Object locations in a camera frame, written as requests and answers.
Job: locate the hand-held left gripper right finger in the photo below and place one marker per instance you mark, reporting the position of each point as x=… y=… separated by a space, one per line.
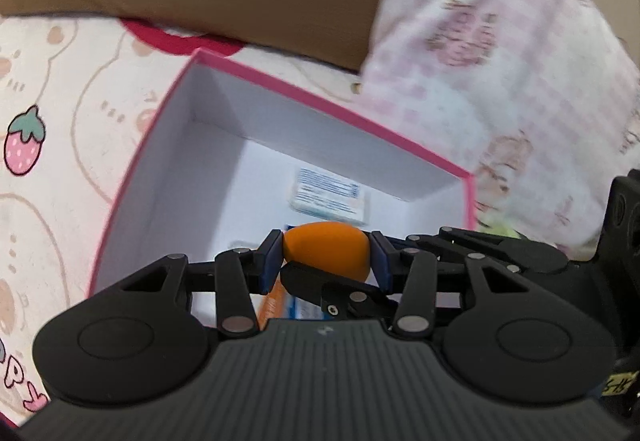
x=381 y=261

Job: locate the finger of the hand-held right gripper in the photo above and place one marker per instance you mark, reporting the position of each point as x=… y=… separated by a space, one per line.
x=515 y=253
x=340 y=293

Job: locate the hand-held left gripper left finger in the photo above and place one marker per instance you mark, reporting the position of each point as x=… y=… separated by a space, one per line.
x=272 y=261

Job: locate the green yarn ball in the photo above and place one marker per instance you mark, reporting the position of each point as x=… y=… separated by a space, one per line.
x=497 y=225

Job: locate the clear plastic box orange label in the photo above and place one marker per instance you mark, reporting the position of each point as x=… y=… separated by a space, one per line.
x=272 y=303

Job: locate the orange makeup sponge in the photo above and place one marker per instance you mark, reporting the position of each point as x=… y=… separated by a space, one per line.
x=325 y=248

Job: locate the white soap packet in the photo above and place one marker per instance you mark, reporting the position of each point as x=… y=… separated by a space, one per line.
x=330 y=196

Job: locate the pink cardboard box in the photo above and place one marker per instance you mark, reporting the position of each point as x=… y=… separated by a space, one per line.
x=210 y=146

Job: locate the pink plaid printed pillow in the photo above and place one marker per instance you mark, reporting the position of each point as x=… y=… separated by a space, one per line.
x=500 y=71

